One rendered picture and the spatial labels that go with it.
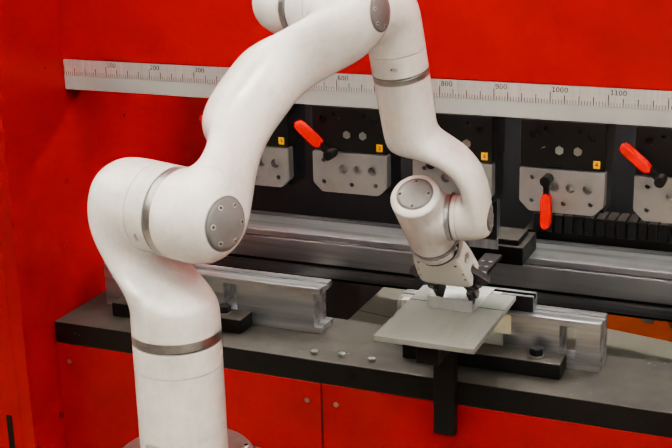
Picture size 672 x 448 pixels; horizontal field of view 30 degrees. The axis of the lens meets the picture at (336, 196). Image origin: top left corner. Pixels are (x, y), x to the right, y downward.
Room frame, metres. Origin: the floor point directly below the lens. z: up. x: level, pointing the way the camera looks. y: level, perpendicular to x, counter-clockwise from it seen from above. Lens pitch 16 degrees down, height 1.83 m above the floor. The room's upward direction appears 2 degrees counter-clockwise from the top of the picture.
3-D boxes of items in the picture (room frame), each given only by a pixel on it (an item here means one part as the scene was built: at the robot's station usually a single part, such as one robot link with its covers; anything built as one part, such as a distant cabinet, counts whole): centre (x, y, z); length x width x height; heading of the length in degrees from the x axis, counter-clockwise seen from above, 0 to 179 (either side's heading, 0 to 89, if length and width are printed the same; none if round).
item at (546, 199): (2.09, -0.37, 1.20); 0.04 x 0.02 x 0.10; 157
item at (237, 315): (2.40, 0.32, 0.89); 0.30 x 0.05 x 0.03; 67
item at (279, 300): (2.43, 0.25, 0.92); 0.50 x 0.06 x 0.10; 67
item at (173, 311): (1.58, 0.24, 1.30); 0.19 x 0.12 x 0.24; 50
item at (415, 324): (2.08, -0.19, 1.00); 0.26 x 0.18 x 0.01; 157
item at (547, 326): (2.19, -0.30, 0.92); 0.39 x 0.06 x 0.10; 67
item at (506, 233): (2.37, -0.31, 1.01); 0.26 x 0.12 x 0.05; 157
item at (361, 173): (2.30, -0.04, 1.26); 0.15 x 0.09 x 0.17; 67
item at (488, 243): (2.21, -0.25, 1.13); 0.10 x 0.02 x 0.10; 67
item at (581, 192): (2.14, -0.41, 1.26); 0.15 x 0.09 x 0.17; 67
